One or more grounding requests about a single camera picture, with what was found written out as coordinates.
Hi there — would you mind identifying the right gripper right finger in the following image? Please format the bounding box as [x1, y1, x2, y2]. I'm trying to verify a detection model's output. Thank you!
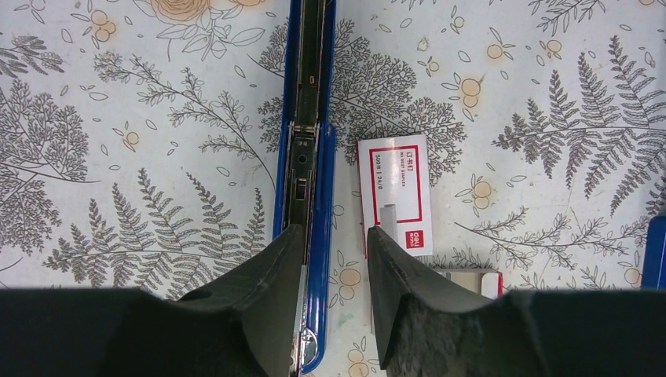
[368, 227, 521, 376]

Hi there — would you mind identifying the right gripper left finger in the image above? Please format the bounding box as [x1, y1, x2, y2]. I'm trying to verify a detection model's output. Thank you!
[177, 225, 305, 376]

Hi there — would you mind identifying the staples box tray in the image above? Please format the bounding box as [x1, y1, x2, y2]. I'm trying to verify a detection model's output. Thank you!
[435, 268, 503, 299]

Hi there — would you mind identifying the blue stapler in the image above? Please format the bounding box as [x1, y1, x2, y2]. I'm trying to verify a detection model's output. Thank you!
[273, 1, 336, 376]
[641, 215, 665, 290]

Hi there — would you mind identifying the red white staples box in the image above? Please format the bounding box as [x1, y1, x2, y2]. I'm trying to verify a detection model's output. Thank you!
[357, 134, 434, 257]

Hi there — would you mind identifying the floral table mat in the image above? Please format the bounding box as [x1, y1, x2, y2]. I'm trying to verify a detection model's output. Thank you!
[1, 1, 665, 376]

